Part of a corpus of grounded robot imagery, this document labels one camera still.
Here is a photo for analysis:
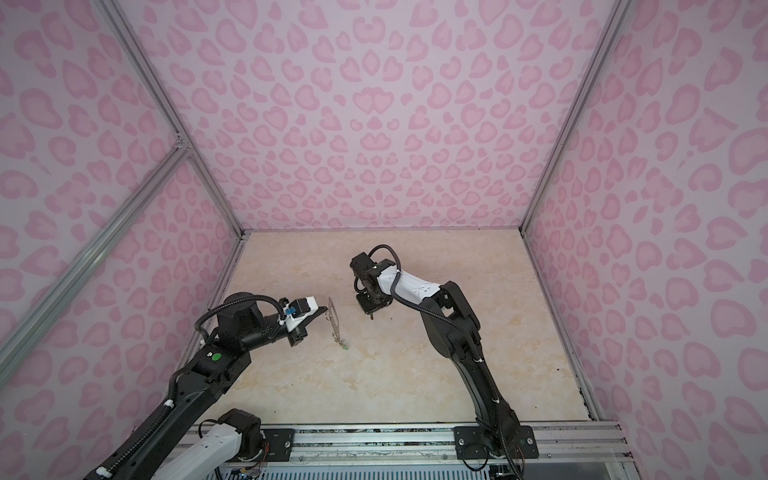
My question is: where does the corner aluminium post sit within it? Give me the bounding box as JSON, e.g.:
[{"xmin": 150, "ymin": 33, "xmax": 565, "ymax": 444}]
[
  {"xmin": 93, "ymin": 0, "xmax": 246, "ymax": 239},
  {"xmin": 519, "ymin": 0, "xmax": 637, "ymax": 238}
]

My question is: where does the left corner aluminium post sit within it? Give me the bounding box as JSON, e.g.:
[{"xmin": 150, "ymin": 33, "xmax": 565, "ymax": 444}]
[{"xmin": 93, "ymin": 0, "xmax": 246, "ymax": 239}]

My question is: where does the aluminium frame strut diagonal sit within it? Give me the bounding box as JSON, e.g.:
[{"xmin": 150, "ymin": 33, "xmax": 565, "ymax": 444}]
[{"xmin": 1, "ymin": 142, "xmax": 189, "ymax": 385}]

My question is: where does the right corner aluminium post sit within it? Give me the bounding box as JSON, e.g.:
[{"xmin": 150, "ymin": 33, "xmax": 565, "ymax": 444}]
[{"xmin": 519, "ymin": 0, "xmax": 637, "ymax": 238}]

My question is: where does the right black corrugated cable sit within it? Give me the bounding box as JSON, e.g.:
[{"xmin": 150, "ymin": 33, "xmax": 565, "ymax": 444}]
[{"xmin": 367, "ymin": 244, "xmax": 523, "ymax": 480}]

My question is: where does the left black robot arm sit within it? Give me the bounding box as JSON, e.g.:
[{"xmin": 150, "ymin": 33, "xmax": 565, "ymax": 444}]
[{"xmin": 86, "ymin": 292, "xmax": 328, "ymax": 479}]

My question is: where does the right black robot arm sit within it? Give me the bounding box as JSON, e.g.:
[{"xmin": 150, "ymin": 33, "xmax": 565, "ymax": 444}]
[{"xmin": 350, "ymin": 245, "xmax": 539, "ymax": 460}]

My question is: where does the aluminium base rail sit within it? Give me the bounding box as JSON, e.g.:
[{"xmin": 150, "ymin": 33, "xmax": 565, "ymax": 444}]
[{"xmin": 220, "ymin": 421, "xmax": 639, "ymax": 479}]

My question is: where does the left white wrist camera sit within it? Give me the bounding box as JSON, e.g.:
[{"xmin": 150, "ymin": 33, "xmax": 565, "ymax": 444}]
[{"xmin": 283, "ymin": 296, "xmax": 319, "ymax": 333}]

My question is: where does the metal key holder plate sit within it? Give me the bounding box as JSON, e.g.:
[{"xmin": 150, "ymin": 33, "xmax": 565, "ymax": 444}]
[{"xmin": 327, "ymin": 297, "xmax": 346, "ymax": 350}]

